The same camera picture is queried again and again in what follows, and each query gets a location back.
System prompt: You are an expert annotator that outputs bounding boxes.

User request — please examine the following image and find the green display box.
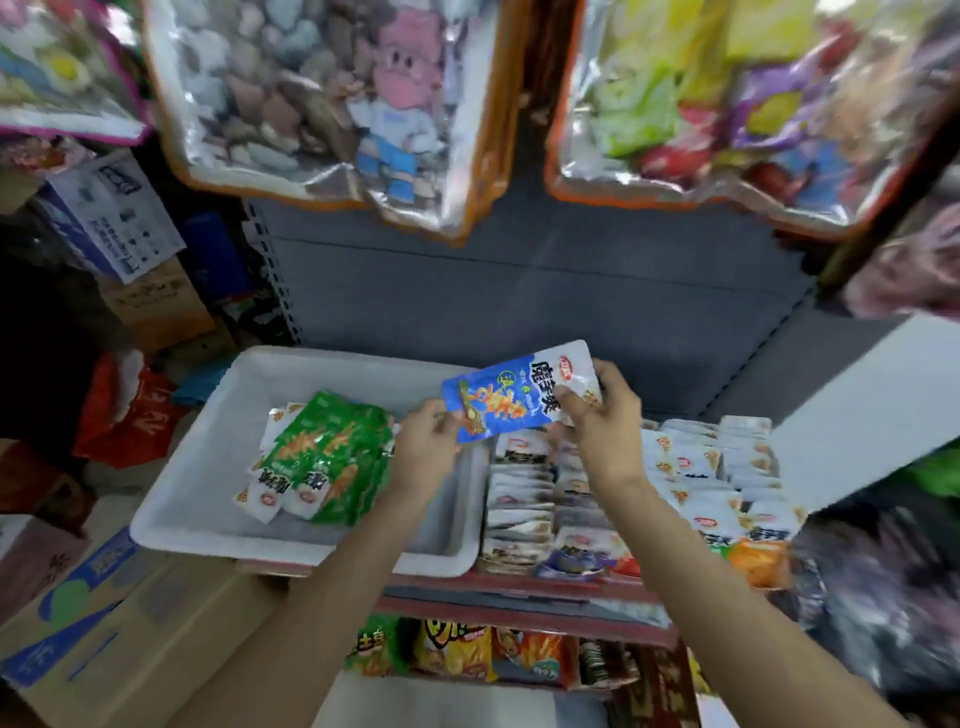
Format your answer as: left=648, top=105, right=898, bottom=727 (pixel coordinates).
left=645, top=418, right=744, bottom=557

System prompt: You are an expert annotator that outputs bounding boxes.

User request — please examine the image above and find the gold display box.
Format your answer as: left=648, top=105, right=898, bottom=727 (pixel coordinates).
left=480, top=427, right=560, bottom=576

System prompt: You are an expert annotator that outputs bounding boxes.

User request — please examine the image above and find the orange trimmed toy snack bag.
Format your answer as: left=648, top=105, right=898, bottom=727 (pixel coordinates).
left=142, top=0, right=530, bottom=242

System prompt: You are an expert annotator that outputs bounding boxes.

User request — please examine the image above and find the black plastic wrapped bundle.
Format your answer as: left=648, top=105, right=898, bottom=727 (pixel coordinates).
left=787, top=510, right=960, bottom=707

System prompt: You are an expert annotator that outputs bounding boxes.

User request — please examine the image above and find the person's right hand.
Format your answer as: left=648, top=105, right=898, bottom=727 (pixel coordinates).
left=558, top=360, right=650, bottom=500

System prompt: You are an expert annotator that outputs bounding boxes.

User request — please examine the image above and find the pile of snack packets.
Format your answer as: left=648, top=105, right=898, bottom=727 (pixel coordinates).
left=232, top=393, right=399, bottom=527

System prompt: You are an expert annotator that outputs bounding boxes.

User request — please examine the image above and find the hanging pastel candy bag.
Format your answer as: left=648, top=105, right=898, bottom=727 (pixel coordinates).
left=0, top=0, right=152, bottom=147

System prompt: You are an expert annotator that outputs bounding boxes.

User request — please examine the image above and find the row of orange chip bags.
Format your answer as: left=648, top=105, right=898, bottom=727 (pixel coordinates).
left=348, top=615, right=632, bottom=692

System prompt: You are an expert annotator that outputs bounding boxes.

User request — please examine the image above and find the person's left forearm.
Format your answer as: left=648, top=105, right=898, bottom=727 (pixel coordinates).
left=165, top=487, right=437, bottom=728

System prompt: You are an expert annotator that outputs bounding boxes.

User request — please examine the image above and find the plain brown cardboard carton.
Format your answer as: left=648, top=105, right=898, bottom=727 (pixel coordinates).
left=97, top=258, right=219, bottom=357

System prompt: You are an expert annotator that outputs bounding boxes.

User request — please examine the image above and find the white plastic bin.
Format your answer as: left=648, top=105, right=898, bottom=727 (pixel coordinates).
left=130, top=346, right=492, bottom=579

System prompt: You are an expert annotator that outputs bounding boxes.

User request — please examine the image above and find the orange trimmed colourful candy bag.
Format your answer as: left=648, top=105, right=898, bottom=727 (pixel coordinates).
left=544, top=0, right=960, bottom=242

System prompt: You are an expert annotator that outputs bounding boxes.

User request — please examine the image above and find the blue plastic bag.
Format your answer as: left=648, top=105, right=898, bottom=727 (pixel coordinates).
left=172, top=357, right=234, bottom=407

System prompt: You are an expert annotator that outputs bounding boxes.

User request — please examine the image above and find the blue print cardboard carton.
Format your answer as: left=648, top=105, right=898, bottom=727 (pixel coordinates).
left=0, top=525, right=279, bottom=728

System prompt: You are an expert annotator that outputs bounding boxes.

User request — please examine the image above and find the person's left hand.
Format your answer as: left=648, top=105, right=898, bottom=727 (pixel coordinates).
left=382, top=397, right=464, bottom=507

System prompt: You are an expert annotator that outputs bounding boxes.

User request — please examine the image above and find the orange display box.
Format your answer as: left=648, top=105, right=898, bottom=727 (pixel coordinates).
left=717, top=415, right=812, bottom=590

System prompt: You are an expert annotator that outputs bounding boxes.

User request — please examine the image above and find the person's right forearm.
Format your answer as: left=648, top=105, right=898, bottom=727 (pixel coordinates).
left=600, top=477, right=909, bottom=728

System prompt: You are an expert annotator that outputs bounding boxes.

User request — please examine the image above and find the hanging pink candy bag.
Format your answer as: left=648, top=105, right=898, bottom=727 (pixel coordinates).
left=843, top=202, right=960, bottom=321

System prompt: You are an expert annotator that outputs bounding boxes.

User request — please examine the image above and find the blue display box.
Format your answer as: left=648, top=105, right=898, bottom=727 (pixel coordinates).
left=537, top=435, right=632, bottom=582

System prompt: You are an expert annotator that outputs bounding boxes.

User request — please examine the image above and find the white blue carton box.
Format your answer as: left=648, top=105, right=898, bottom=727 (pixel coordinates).
left=30, top=147, right=189, bottom=287

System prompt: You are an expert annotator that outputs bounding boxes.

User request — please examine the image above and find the pale printed carton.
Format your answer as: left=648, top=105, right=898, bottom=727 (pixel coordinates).
left=0, top=514, right=89, bottom=620

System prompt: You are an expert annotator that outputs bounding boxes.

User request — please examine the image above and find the red plastic bag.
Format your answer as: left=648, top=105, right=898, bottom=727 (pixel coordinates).
left=72, top=352, right=189, bottom=470

